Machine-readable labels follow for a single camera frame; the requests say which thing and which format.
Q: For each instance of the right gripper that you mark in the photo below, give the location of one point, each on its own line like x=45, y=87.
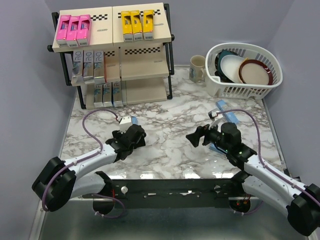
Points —
x=201, y=131

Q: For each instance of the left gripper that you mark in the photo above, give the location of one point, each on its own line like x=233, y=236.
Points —
x=117, y=134

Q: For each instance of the metallic blue toothpaste box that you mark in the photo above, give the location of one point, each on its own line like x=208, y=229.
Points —
x=98, y=96
x=107, y=95
x=117, y=99

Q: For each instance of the silver foil toothpaste box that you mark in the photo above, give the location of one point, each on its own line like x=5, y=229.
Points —
x=88, y=66

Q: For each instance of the red metallic toothpaste box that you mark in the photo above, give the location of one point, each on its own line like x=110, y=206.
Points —
x=77, y=68

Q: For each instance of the yellow toothpaste box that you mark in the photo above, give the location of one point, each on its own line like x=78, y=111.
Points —
x=127, y=29
x=136, y=23
x=148, y=24

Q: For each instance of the pink toothpaste box long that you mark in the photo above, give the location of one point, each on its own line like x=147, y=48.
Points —
x=71, y=38

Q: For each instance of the pink toothpaste box diagonal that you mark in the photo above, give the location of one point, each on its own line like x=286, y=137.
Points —
x=62, y=30

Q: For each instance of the light blue toothpaste box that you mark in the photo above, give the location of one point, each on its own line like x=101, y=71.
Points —
x=134, y=120

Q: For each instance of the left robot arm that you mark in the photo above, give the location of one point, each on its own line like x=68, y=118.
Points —
x=61, y=180

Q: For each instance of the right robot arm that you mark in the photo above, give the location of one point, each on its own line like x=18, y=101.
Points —
x=298, y=202

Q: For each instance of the beige three-tier shelf rack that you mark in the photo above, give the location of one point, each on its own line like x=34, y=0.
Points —
x=144, y=68

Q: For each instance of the white plastic dish basket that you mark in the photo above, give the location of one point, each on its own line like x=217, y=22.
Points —
x=216, y=87

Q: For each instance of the black base bar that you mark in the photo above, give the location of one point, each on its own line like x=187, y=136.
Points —
x=179, y=193

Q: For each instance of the cream ceramic mug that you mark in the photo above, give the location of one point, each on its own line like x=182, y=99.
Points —
x=197, y=71

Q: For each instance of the dark teal bowl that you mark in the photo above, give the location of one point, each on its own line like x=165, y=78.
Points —
x=219, y=56

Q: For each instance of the red rimmed plate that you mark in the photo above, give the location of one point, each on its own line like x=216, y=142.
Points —
x=255, y=72

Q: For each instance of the white plate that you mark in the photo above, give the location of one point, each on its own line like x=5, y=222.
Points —
x=230, y=65

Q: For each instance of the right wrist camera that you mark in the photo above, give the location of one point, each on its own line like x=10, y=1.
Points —
x=215, y=117

